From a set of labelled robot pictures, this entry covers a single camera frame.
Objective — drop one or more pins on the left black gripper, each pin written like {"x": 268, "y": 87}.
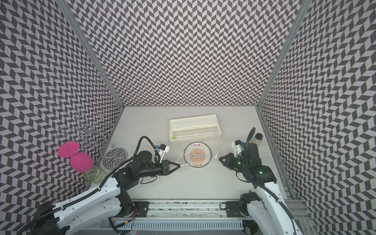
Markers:
{"x": 166, "y": 167}

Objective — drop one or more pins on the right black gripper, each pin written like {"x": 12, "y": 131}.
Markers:
{"x": 229, "y": 156}

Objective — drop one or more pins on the round patterned ceramic plate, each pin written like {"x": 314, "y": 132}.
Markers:
{"x": 197, "y": 154}

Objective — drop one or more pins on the clear plastic wrap sheet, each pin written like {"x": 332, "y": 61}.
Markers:
{"x": 212, "y": 145}

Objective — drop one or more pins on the white plastic wrap dispenser box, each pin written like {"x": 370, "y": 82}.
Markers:
{"x": 194, "y": 128}

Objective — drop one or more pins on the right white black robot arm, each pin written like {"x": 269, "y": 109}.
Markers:
{"x": 264, "y": 194}

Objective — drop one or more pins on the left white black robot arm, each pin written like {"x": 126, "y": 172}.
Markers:
{"x": 109, "y": 199}

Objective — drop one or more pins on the small jar with black lid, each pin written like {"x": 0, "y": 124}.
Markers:
{"x": 258, "y": 138}

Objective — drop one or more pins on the green glass cup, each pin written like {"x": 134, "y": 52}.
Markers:
{"x": 95, "y": 175}

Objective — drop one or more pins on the lower magenta disc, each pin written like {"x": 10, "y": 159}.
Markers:
{"x": 81, "y": 162}

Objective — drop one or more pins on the magenta disc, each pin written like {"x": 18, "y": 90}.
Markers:
{"x": 81, "y": 162}
{"x": 68, "y": 149}

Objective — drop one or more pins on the upper magenta disc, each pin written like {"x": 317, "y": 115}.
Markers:
{"x": 68, "y": 149}

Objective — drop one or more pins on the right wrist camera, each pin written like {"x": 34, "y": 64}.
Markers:
{"x": 238, "y": 147}

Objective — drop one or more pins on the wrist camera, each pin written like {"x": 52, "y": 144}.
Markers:
{"x": 162, "y": 150}
{"x": 238, "y": 147}

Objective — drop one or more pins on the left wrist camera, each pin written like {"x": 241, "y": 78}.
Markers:
{"x": 162, "y": 150}

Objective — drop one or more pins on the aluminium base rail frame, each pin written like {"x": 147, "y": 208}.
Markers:
{"x": 178, "y": 215}

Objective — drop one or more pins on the silver wire rack stand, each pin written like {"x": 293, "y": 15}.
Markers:
{"x": 86, "y": 132}

